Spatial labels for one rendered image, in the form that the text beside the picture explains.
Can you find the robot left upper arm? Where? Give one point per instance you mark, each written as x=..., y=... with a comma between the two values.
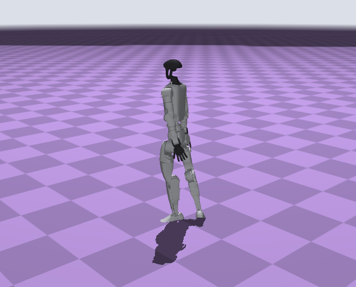
x=167, y=94

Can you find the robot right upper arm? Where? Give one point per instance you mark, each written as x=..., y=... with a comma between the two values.
x=186, y=103

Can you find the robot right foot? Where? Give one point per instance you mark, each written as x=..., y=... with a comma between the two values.
x=200, y=214

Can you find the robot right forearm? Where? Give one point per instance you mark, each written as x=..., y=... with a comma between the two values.
x=183, y=123

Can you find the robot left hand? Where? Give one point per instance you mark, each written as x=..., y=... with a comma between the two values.
x=178, y=150

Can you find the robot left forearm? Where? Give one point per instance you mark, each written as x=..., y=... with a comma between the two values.
x=172, y=129

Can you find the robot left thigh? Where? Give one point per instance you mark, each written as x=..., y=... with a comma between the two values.
x=167, y=160

